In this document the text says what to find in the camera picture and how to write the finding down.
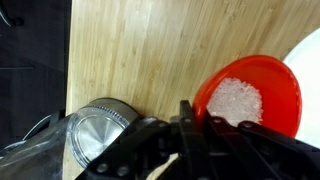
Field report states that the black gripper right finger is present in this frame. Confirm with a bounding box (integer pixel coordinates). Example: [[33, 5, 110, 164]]
[[203, 111, 320, 180]]

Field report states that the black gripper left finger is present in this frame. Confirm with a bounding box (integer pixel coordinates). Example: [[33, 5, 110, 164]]
[[76, 99, 214, 180]]

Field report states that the white rice heap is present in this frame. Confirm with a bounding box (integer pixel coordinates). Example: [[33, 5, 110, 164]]
[[206, 77, 264, 128]]

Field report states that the orange plastic bowl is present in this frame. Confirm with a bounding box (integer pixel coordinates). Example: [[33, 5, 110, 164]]
[[192, 54, 303, 138]]

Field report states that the white bowl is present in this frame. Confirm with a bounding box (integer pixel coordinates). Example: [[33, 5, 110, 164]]
[[282, 27, 320, 149]]

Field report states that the glass electric kettle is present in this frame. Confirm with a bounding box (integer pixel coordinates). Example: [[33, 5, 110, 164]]
[[0, 97, 158, 180]]

